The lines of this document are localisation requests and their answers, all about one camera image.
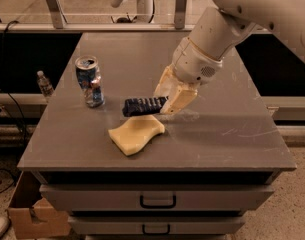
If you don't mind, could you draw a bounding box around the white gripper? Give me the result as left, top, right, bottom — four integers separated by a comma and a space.
154, 37, 223, 114

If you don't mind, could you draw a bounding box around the yellow sponge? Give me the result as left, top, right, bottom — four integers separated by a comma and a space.
108, 115, 165, 156

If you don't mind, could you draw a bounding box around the crushed blue soda can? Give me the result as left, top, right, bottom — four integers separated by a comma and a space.
75, 55, 104, 108

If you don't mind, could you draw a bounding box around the brown cardboard box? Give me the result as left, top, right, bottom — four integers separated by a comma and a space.
6, 171, 72, 240

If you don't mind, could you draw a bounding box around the left metal bracket post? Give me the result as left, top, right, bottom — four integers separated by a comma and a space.
45, 0, 66, 29

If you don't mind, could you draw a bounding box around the upper grey drawer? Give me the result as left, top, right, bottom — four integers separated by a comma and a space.
40, 184, 274, 212

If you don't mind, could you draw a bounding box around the metal bracket post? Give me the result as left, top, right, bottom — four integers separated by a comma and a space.
174, 0, 187, 29
45, 0, 66, 29

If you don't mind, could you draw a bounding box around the clear plastic water bottle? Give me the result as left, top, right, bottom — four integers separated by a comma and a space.
37, 71, 54, 97

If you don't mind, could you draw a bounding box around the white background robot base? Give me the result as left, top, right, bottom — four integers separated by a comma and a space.
109, 0, 155, 24

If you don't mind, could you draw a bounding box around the grey drawer cabinet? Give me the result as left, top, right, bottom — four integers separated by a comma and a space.
19, 32, 295, 240

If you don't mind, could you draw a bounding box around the middle metal bracket post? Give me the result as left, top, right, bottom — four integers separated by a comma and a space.
174, 0, 187, 29

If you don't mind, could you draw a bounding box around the lower grey drawer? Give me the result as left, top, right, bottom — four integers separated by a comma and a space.
68, 217, 245, 236

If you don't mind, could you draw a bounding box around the grey drawer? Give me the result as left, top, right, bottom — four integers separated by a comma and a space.
68, 217, 245, 236
40, 184, 274, 212

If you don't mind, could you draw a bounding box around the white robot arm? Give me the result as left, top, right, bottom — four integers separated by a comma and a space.
154, 0, 305, 114

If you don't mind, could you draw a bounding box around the black cable left side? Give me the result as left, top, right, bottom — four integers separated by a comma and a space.
0, 19, 30, 145

